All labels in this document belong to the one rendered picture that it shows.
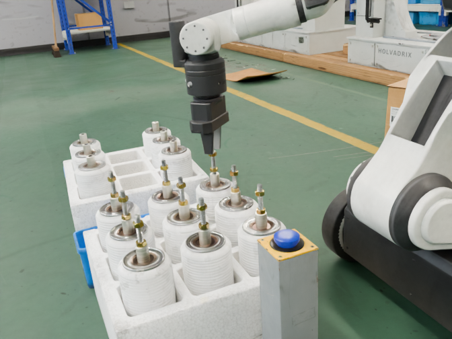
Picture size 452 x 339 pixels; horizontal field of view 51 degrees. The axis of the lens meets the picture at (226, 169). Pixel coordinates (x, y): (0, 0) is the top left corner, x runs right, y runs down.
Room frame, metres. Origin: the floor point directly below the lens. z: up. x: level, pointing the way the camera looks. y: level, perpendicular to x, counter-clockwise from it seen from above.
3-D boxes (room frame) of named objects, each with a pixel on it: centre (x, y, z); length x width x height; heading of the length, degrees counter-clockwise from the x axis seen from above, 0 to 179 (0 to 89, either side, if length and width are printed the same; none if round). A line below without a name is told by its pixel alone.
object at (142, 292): (0.72, 0.16, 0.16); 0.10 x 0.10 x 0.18
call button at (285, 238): (0.64, -0.09, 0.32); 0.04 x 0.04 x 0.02
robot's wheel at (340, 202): (1.07, -0.33, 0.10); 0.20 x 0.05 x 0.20; 112
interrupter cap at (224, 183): (1.03, 0.03, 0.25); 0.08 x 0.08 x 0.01
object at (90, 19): (6.53, 1.65, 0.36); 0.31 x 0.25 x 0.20; 112
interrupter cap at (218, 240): (0.77, 0.05, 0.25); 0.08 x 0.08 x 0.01
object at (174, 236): (0.88, 0.09, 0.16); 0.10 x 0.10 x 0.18
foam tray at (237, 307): (0.88, 0.09, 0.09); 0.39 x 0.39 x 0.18; 22
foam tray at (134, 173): (1.38, 0.30, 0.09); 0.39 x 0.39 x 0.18; 19
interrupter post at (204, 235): (0.77, 0.05, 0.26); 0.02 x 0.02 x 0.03
